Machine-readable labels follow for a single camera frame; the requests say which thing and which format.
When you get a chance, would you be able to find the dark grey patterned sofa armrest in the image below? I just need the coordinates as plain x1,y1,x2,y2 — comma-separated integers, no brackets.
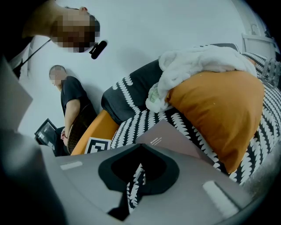
101,59,164,126

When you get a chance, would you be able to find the white fluffy blanket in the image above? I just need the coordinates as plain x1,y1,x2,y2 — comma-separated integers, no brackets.
145,45,258,113

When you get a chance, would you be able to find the white cabinet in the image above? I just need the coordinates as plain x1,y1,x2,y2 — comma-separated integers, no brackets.
241,22,277,58

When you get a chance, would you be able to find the person's head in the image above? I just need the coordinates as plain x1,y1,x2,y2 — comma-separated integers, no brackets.
22,0,101,53

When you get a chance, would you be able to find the dark woven basket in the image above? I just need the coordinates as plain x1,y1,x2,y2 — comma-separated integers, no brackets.
66,105,94,155

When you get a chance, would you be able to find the grey fluffy cushion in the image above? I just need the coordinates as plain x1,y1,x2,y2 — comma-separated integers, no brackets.
262,57,281,89

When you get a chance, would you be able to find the orange cushion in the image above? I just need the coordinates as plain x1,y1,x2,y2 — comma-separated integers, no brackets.
165,70,265,174

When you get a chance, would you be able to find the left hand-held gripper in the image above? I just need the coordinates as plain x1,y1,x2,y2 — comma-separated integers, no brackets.
84,137,111,155

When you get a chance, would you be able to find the mauve hardcover book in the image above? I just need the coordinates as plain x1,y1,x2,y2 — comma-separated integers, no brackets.
135,118,215,166

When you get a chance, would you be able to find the black thin cable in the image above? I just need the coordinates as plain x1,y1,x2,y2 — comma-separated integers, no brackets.
12,39,51,71

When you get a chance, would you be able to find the black head-mounted camera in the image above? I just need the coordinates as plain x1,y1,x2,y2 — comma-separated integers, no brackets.
88,40,108,60

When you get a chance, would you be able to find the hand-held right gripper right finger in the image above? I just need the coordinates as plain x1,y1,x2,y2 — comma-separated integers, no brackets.
131,144,248,225

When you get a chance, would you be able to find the orange rounded pad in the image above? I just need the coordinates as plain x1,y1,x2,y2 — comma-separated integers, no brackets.
70,109,120,156

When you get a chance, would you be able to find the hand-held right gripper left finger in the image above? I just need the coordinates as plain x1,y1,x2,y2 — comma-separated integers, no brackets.
56,144,143,225

